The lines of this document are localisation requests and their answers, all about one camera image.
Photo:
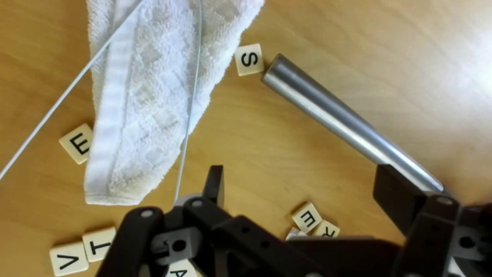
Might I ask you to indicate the thin metal wire hanger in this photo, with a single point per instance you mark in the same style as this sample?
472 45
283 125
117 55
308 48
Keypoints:
85 69

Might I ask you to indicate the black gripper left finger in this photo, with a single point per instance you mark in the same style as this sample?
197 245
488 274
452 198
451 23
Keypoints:
150 240

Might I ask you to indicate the white textured towel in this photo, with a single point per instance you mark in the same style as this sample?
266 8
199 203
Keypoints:
142 85

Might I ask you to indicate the letter tile T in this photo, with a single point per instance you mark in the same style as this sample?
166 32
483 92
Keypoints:
97 243

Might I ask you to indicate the letter tile V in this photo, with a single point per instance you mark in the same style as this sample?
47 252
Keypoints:
68 258

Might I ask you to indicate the letter tile E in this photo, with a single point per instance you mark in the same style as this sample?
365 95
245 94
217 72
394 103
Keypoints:
77 143

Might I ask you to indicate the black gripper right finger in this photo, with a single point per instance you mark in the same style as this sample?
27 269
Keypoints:
439 229

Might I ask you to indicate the letter tile S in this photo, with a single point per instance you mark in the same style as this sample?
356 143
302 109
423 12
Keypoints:
249 58

